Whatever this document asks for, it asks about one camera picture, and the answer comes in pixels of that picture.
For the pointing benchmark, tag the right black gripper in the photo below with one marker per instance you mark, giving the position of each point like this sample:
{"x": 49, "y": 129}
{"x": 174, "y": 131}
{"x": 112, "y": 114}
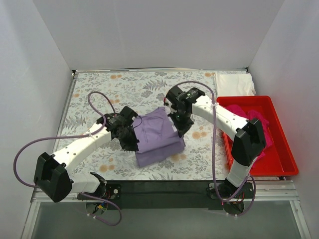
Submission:
{"x": 183, "y": 124}

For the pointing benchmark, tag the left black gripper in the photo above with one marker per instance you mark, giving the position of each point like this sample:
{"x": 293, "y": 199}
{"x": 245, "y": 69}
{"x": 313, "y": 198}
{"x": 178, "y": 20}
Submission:
{"x": 130, "y": 139}

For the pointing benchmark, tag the purple t shirt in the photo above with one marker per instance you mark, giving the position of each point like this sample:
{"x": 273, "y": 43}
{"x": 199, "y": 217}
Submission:
{"x": 157, "y": 138}

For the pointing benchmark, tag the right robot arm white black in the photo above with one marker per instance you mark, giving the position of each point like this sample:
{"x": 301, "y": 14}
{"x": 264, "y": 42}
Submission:
{"x": 247, "y": 135}

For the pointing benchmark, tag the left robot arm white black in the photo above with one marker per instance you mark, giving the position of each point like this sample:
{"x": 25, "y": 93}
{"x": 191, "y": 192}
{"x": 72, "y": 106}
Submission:
{"x": 54, "y": 173}

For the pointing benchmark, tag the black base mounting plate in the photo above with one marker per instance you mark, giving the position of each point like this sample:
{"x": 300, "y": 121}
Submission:
{"x": 174, "y": 195}

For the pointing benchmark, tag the floral table mat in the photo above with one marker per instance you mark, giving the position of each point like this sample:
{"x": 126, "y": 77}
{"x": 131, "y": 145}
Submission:
{"x": 204, "y": 156}

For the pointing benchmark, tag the white folded t shirt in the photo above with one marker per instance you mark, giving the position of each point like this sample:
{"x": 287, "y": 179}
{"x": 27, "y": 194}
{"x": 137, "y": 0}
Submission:
{"x": 234, "y": 85}

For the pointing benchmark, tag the magenta t shirt in bin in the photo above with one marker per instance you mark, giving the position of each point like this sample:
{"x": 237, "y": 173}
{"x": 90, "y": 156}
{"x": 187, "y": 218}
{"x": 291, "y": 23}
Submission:
{"x": 251, "y": 114}

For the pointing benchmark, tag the red plastic bin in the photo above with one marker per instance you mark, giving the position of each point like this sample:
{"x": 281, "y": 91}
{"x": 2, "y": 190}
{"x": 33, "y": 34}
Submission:
{"x": 278, "y": 160}

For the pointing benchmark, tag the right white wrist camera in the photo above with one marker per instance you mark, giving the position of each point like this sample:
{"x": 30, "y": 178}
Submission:
{"x": 168, "y": 105}

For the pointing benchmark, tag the aluminium frame rail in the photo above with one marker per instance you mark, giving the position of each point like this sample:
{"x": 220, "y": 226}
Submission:
{"x": 275, "y": 214}

